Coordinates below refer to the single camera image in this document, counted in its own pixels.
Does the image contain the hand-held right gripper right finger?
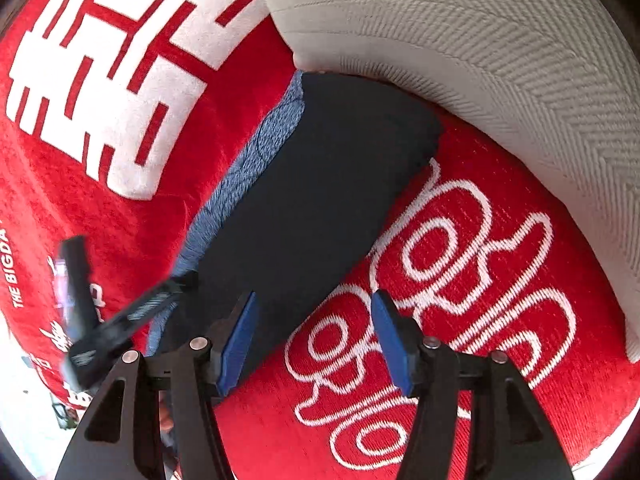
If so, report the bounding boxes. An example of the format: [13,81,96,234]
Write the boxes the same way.
[370,289,576,480]

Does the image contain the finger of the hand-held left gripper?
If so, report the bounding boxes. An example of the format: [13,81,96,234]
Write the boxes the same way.
[59,236,102,334]
[106,271,199,345]

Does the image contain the dark pants with blue waistband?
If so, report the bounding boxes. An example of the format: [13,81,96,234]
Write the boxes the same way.
[147,70,446,378]

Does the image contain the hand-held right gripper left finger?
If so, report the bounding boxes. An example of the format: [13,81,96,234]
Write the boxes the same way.
[55,290,261,480]

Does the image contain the off-white textured pillow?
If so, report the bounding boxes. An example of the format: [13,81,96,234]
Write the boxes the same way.
[249,0,640,358]

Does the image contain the red printed blanket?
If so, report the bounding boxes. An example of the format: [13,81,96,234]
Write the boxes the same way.
[0,0,630,472]

